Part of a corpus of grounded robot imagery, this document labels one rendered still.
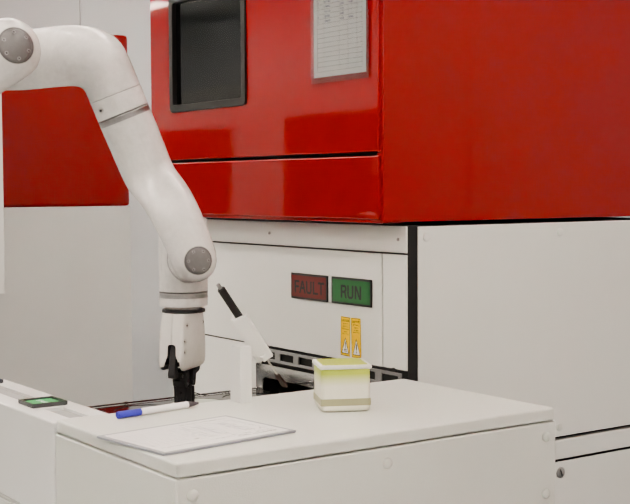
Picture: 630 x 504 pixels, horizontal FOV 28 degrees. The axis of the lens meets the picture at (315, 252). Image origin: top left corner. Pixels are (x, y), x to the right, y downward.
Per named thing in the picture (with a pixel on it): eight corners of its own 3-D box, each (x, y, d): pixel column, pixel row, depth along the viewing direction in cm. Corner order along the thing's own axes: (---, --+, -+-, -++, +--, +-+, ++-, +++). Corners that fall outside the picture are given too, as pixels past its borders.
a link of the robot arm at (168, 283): (214, 292, 214) (201, 288, 223) (213, 215, 213) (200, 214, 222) (165, 294, 211) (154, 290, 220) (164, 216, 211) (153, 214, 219)
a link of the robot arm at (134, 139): (161, 99, 203) (231, 270, 208) (142, 105, 218) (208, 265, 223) (110, 119, 200) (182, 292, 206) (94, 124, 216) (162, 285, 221)
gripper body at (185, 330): (176, 300, 223) (177, 363, 224) (150, 305, 214) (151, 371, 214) (215, 301, 221) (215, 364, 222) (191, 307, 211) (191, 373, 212)
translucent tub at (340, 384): (362, 402, 186) (362, 356, 186) (372, 411, 179) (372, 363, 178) (312, 404, 185) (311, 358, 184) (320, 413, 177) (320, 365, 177)
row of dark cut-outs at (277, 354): (262, 359, 246) (262, 346, 246) (403, 387, 210) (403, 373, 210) (259, 359, 246) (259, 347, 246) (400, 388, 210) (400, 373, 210)
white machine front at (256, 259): (182, 397, 278) (180, 216, 276) (417, 462, 211) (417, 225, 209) (169, 398, 276) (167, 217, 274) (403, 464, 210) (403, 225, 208)
